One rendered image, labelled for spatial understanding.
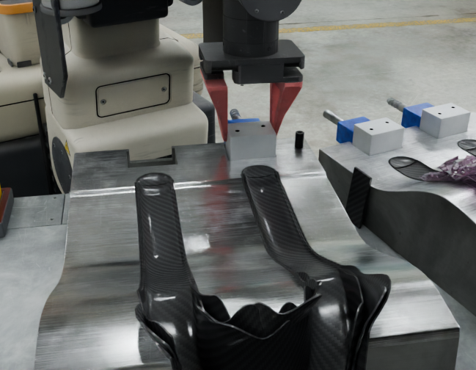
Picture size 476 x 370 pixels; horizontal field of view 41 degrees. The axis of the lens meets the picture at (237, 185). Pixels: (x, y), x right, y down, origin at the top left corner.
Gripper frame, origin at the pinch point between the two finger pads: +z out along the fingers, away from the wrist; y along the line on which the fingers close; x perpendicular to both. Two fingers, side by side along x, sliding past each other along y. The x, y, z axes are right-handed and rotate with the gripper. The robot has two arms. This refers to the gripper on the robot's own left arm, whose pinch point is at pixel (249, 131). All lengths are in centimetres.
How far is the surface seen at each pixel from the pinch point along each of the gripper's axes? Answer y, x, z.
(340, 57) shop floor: 110, 287, 83
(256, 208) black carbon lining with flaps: -1.5, -11.9, 3.0
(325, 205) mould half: 5.1, -12.7, 2.8
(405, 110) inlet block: 24.0, 12.3, 3.8
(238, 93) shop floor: 41, 241, 85
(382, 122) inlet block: 18.0, 5.8, 2.5
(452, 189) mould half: 17.7, -13.3, 1.7
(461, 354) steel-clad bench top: 14.4, -25.2, 11.5
